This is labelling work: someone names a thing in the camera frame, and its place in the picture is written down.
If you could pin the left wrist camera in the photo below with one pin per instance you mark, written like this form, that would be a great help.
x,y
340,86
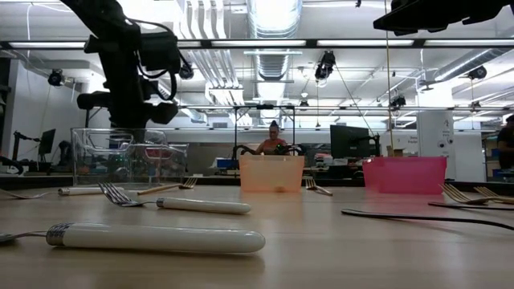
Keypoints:
x,y
160,52

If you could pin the red plastic bin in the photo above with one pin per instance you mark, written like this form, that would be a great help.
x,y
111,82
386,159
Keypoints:
x,y
401,176

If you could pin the silver ventilation duct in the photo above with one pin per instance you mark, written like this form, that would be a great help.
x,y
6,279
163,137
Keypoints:
x,y
273,66

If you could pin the orange plastic bin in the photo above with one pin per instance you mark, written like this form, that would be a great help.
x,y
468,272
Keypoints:
x,y
257,172

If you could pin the black computer monitor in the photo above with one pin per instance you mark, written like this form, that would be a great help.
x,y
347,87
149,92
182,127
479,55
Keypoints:
x,y
349,141
47,141

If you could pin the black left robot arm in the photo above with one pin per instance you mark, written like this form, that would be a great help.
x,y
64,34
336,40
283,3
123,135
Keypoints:
x,y
116,60

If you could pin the black aluminium table frame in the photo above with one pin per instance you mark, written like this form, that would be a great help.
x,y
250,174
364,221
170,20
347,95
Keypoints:
x,y
217,180

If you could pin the black overhead beam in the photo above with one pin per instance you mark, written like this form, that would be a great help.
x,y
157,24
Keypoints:
x,y
241,44

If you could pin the black ceiling spotlight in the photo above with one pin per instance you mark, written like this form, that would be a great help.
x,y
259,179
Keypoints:
x,y
55,78
186,72
478,72
397,101

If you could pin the white pillar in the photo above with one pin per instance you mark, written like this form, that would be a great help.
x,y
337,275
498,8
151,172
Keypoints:
x,y
435,132

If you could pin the clear plastic bin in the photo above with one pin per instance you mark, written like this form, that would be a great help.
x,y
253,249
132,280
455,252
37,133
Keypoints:
x,y
100,168

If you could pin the black hanging camera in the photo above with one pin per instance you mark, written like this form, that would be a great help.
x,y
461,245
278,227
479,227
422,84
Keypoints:
x,y
324,66

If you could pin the person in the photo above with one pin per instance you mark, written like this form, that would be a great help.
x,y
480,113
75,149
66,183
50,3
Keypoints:
x,y
272,144
507,144

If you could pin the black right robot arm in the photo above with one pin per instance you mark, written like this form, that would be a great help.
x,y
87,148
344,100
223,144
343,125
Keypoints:
x,y
421,14

